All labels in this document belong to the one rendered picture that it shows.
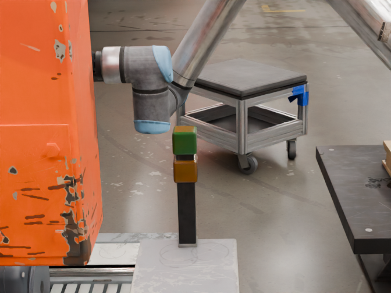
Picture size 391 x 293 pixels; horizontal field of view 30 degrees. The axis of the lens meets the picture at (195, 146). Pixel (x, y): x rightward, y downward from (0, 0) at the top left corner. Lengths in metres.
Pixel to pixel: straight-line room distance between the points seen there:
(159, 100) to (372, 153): 0.68
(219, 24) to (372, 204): 0.58
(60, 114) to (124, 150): 2.05
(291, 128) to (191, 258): 1.66
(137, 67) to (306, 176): 1.16
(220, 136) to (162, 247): 1.51
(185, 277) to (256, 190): 1.46
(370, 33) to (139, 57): 0.54
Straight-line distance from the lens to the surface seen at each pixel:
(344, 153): 2.13
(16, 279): 1.35
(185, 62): 1.87
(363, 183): 1.93
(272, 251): 2.21
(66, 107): 0.99
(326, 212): 2.47
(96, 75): 1.80
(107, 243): 2.11
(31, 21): 0.97
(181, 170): 1.21
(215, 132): 2.78
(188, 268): 1.21
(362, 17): 1.62
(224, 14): 1.83
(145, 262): 1.23
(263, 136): 2.74
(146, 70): 1.76
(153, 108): 1.79
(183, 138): 1.19
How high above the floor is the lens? 1.04
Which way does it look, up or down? 20 degrees down
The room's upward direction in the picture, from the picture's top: 1 degrees counter-clockwise
